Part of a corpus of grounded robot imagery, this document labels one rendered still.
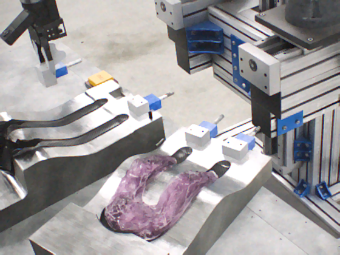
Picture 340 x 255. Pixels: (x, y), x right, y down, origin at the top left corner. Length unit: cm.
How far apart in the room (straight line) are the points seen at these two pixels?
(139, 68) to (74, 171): 217
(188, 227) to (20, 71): 104
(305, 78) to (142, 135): 45
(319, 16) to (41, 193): 79
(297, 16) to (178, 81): 189
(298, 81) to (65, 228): 70
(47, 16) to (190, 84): 178
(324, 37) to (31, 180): 77
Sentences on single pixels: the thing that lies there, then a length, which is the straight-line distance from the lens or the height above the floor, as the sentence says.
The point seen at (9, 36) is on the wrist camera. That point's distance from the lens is 148.
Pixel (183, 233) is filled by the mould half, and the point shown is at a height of 88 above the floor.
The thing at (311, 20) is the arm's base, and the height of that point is 106.
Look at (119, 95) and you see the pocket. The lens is 152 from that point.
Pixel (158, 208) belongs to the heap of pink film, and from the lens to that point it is 110.
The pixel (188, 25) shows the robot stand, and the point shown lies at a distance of 177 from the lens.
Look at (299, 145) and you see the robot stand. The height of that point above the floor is 45.
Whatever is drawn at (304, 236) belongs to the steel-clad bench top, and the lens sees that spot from 116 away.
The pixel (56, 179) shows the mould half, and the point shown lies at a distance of 128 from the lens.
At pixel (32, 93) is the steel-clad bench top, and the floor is 80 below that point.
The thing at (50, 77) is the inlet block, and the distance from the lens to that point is 156.
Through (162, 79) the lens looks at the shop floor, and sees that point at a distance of 326.
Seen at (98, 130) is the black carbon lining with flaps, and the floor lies 88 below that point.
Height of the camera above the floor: 166
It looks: 36 degrees down
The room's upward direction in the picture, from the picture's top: 9 degrees counter-clockwise
